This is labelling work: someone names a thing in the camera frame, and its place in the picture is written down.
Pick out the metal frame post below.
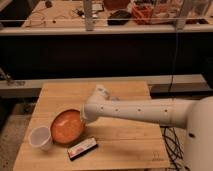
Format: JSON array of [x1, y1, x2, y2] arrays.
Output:
[[83, 0, 93, 31]]

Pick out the orange ceramic bowl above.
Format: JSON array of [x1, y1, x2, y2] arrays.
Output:
[[50, 109, 85, 144]]

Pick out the orange crate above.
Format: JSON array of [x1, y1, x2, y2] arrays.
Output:
[[131, 4, 154, 25]]

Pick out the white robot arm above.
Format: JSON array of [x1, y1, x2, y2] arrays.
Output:
[[80, 85, 213, 171]]

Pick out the white plastic cup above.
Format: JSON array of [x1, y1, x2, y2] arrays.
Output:
[[28, 126, 53, 151]]

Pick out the metal clamp bracket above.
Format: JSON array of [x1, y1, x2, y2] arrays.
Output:
[[0, 67, 25, 86]]

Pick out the black pouch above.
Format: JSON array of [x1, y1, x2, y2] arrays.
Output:
[[107, 10, 131, 25]]

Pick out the black cable bundle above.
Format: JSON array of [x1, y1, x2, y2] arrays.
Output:
[[161, 125, 191, 171]]

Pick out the black hanging cable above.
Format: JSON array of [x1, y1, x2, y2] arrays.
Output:
[[168, 28, 180, 93]]

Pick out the black and white box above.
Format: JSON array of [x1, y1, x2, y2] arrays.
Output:
[[67, 137, 98, 161]]

